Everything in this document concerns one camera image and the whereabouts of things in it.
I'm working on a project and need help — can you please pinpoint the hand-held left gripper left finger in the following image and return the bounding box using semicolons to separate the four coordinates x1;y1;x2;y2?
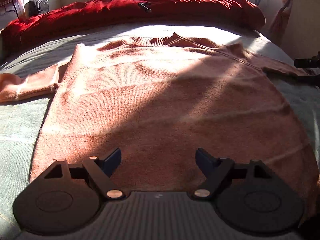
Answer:
44;147;125;200

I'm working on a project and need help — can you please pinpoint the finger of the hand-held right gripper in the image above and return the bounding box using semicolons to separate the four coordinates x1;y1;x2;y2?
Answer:
294;57;320;68

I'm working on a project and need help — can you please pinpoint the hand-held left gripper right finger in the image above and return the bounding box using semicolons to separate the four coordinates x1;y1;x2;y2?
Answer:
192;147;273;200

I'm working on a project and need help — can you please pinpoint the orange knit sweater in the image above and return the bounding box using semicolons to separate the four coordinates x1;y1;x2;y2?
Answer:
0;32;320;218

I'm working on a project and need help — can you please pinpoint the pink curtain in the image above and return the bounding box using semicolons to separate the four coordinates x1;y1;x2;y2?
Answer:
269;0;297;39

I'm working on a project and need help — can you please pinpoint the red duvet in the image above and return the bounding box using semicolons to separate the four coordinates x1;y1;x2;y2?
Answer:
0;0;266;48

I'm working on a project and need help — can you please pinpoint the grey metal tool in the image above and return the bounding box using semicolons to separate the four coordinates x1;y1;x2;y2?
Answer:
138;2;152;13

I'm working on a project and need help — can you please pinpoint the grey backpack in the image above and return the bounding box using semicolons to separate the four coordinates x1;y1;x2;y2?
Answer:
28;0;50;17

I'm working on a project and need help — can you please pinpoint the wooden headboard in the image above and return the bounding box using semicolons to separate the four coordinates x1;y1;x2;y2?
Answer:
0;0;25;23

